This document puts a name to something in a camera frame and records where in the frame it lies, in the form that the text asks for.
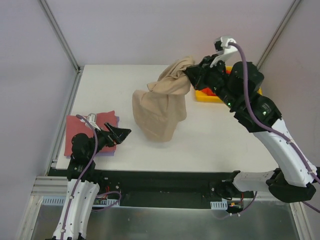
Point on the orange t shirt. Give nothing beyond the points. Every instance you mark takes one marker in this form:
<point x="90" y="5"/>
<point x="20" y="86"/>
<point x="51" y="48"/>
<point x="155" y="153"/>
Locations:
<point x="208" y="91"/>

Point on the aluminium frame post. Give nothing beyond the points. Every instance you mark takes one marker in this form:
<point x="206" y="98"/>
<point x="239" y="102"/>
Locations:
<point x="293" y="7"/>
<point x="59" y="34"/>

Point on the aluminium frame rail left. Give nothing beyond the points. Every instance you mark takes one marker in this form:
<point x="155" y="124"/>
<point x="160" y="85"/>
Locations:
<point x="68" y="98"/>

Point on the right perforated cable tray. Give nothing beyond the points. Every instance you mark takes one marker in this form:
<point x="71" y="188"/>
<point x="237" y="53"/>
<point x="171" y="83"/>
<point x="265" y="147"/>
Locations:
<point x="219" y="205"/>

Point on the aluminium frame post left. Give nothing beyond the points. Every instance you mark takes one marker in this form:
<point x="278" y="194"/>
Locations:
<point x="59" y="34"/>

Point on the folded purple t shirt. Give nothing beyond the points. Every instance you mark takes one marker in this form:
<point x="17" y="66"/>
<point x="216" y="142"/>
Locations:
<point x="105" y="150"/>

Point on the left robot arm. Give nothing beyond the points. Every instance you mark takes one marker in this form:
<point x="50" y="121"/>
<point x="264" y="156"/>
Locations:
<point x="83" y="182"/>

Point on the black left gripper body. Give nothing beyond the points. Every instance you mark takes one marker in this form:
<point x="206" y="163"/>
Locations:
<point x="109" y="137"/>

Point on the aluminium frame post right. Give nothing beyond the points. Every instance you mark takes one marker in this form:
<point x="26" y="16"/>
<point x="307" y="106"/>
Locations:
<point x="293" y="7"/>

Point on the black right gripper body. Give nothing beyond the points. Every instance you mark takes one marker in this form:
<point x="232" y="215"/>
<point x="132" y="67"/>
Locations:
<point x="200" y="74"/>

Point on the yellow plastic bin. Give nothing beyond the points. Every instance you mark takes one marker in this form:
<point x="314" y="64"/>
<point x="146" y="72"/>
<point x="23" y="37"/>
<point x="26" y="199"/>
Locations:
<point x="202" y="97"/>

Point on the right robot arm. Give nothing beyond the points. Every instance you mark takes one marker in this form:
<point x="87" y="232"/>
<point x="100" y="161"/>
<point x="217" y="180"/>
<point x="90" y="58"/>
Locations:
<point x="292" y="181"/>

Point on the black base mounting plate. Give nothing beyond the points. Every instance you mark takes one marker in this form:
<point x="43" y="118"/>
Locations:
<point x="182" y="190"/>

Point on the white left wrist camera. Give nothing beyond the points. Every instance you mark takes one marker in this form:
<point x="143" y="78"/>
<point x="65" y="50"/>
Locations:
<point x="92" y="121"/>

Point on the beige t shirt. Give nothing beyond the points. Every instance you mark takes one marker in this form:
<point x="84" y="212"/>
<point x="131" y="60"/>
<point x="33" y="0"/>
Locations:
<point x="158" y="110"/>

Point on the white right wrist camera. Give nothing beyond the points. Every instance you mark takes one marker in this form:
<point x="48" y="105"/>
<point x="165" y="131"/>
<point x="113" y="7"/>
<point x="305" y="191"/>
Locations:
<point x="223" y="49"/>

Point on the folded red t shirt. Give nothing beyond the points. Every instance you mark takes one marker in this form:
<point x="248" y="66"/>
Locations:
<point x="76" y="126"/>

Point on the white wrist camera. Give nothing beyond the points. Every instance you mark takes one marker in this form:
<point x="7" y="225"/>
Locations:
<point x="92" y="121"/>
<point x="223" y="49"/>

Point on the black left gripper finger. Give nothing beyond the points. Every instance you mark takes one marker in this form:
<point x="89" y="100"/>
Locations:
<point x="112" y="129"/>
<point x="120" y="134"/>

